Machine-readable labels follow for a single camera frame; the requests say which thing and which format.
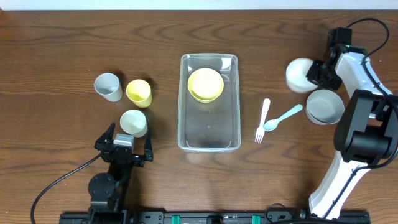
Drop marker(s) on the pale green cup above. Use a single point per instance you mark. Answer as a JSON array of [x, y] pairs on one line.
[[134, 123]]

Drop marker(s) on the grey bowl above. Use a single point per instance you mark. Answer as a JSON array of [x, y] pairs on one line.
[[324, 107]]

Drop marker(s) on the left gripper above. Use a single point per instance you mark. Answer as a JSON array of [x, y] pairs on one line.
[[123, 155]]

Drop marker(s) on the light blue plastic spoon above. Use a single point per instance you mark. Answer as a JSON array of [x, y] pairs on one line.
[[272, 124]]

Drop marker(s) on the yellow bowl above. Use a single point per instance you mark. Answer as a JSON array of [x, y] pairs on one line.
[[205, 85]]

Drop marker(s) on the white bowl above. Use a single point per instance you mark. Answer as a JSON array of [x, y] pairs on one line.
[[296, 73]]

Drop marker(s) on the white plastic fork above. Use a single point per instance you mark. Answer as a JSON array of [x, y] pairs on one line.
[[260, 129]]

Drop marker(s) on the grey cup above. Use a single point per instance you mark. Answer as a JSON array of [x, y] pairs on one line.
[[109, 87]]

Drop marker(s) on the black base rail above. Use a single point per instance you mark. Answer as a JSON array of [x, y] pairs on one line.
[[277, 215]]

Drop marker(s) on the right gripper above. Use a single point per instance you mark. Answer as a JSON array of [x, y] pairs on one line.
[[319, 74]]

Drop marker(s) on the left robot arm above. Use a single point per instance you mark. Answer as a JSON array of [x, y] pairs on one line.
[[108, 189]]

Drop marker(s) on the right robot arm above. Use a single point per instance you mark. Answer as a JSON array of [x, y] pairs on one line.
[[366, 135]]

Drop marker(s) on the clear plastic container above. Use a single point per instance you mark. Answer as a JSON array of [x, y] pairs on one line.
[[213, 126]]

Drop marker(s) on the yellow cup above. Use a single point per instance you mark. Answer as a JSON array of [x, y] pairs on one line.
[[139, 92]]

